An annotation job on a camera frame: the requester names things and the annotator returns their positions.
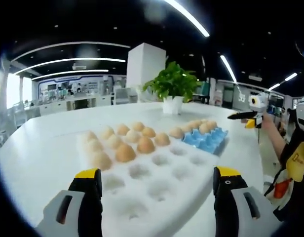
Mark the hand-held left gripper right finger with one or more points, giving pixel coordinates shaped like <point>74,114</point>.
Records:
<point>226,209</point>

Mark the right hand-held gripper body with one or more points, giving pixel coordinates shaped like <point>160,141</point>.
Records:
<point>259,102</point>

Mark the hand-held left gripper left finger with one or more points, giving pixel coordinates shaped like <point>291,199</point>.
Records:
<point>90,209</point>

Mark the blue egg tray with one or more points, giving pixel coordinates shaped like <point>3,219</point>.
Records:
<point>203,143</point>

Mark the group of brown eggs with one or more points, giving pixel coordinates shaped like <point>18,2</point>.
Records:
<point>176,132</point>
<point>125,153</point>

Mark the white foam egg holder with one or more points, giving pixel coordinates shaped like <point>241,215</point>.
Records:
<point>166,197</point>

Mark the person's right hand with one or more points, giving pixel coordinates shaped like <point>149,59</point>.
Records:
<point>266,121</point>

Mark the ceiling air conditioner unit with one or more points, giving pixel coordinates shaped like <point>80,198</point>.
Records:
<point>79,66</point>
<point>255,77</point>

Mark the straight ceiling light strip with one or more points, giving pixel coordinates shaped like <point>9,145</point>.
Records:
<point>189,17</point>
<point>228,69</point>

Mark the white chest device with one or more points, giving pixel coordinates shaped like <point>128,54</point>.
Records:
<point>303,116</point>

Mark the operator person, dark clothes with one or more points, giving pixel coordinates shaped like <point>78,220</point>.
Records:
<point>298,160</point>

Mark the white table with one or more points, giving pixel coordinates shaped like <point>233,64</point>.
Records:
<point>43,153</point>

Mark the green plant in white pot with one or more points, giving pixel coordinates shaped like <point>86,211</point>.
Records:
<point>174,81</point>

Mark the white office chair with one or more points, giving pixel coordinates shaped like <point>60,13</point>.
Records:
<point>125,96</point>

